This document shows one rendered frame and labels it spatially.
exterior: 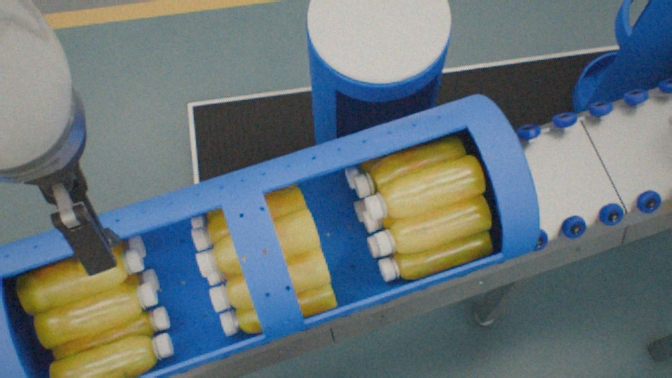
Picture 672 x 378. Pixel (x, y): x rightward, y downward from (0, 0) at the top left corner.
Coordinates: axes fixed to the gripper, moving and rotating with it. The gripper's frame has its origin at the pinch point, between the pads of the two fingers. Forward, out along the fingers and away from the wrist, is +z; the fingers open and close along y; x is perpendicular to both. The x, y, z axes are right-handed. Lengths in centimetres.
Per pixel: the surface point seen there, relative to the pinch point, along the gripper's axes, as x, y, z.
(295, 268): 21, 13, 51
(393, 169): 42, 4, 51
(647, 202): 86, 25, 62
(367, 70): 48, -18, 66
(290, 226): 22, 7, 47
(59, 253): -12.0, -1.8, 46.6
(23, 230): -42, -35, 180
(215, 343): 4, 19, 64
